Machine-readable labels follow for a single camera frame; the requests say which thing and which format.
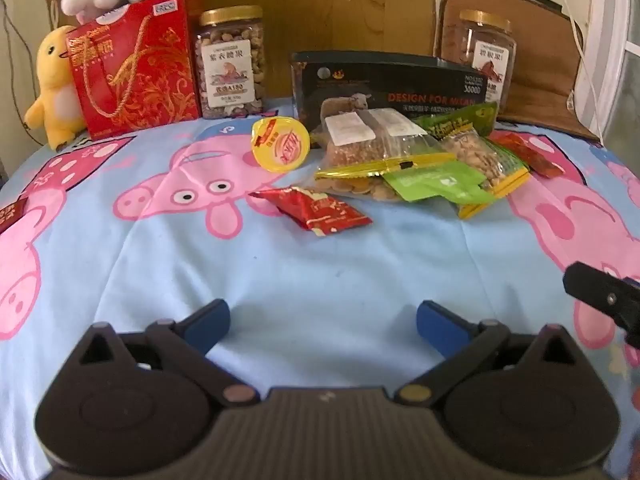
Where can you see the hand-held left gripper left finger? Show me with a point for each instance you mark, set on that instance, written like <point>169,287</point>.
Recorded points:
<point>209,321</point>

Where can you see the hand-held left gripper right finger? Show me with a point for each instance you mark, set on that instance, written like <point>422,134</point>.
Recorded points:
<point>439,327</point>

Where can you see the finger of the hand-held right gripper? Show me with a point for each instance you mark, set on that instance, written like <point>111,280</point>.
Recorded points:
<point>607,295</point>

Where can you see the green pistachio bag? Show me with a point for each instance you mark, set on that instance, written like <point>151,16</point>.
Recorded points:
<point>480,157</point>

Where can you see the black storage box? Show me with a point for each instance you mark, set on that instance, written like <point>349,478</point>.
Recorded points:
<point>350,80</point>

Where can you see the blue pink printed blanket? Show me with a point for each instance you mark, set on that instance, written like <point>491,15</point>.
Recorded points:
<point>320,270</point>

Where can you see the light green small packet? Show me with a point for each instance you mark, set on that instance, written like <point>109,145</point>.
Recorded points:
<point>435,180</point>

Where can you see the red snack packet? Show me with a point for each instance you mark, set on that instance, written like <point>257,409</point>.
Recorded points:
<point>535,155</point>
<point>315,210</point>
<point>11,214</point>

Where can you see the clear bag of round crackers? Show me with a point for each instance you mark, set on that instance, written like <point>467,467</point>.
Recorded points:
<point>350,189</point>

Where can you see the yellow jelly cup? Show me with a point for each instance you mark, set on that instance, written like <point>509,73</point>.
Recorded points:
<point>279,142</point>

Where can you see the clear grain bag white labels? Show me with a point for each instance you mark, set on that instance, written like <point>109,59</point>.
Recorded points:
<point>370,145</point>

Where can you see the brown cushion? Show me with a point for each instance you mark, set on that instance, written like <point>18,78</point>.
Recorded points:
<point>542,60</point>

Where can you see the clear cashew jar gold lid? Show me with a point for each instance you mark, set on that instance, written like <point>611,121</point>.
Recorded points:
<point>231,60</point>

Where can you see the red gift box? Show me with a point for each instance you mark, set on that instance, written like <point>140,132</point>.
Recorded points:
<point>135,65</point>

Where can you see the clear pecan jar gold lid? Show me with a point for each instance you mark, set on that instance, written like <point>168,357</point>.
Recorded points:
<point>487,55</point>

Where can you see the yellow plush duck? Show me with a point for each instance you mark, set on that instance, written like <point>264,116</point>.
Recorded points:
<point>55,85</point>

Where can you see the wooden headboard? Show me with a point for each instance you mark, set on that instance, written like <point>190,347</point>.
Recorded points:
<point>340,5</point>

